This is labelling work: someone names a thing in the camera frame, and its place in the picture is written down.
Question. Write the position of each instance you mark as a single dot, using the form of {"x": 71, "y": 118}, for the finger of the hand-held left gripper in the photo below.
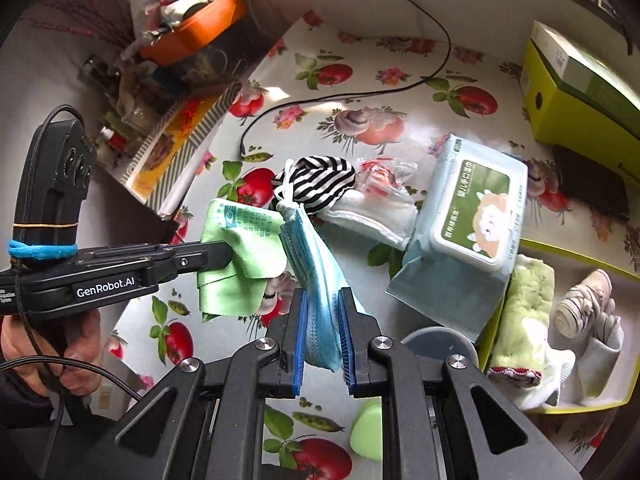
{"x": 210, "y": 260}

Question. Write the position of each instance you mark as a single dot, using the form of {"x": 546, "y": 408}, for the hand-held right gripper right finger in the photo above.
{"x": 346, "y": 345}

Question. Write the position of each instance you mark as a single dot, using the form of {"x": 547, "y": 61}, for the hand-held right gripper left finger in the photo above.
{"x": 298, "y": 345}

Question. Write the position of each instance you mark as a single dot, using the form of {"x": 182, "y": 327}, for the green microfiber cloth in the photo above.
{"x": 240, "y": 230}

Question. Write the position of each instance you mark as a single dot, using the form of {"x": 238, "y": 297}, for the blue face mask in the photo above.
{"x": 320, "y": 285}

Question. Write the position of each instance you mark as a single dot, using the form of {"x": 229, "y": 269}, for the white towel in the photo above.
{"x": 370, "y": 217}

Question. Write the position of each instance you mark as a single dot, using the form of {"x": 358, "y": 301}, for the black white striped cloth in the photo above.
{"x": 320, "y": 180}

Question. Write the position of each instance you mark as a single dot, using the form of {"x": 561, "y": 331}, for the green fluffy towel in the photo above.
{"x": 525, "y": 310}

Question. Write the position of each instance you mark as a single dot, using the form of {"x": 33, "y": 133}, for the beige bandage roll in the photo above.
{"x": 580, "y": 310}

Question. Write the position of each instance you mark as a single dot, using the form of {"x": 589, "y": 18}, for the white sock green pattern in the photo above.
{"x": 600, "y": 365}

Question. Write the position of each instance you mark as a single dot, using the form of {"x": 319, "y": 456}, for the person's left hand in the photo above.
{"x": 85, "y": 345}

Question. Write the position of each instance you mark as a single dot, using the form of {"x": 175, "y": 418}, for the blue elastic band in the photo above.
{"x": 40, "y": 250}

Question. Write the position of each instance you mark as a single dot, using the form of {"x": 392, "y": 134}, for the yellow rubber band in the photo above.
{"x": 45, "y": 226}

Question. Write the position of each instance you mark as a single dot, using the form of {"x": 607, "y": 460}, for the green square case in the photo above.
{"x": 367, "y": 435}

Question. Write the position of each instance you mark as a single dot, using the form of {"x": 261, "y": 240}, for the round clear plastic lid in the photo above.
{"x": 440, "y": 345}

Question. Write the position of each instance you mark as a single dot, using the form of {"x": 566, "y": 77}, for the wet wipes pack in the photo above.
{"x": 450, "y": 280}

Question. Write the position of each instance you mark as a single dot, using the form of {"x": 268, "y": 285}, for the clear plastic packet red print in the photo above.
{"x": 380, "y": 177}

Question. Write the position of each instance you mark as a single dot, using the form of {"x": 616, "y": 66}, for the pile of household clutter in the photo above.
{"x": 130, "y": 100}

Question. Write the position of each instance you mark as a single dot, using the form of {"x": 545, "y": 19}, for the orange plastic basin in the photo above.
{"x": 210, "y": 25}

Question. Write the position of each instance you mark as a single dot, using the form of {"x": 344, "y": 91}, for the black flat wallet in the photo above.
{"x": 590, "y": 180}

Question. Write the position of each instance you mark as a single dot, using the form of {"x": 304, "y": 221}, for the yellow-green shoe box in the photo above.
{"x": 560, "y": 115}

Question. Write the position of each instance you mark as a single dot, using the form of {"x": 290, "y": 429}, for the white green carton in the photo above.
{"x": 590, "y": 70}

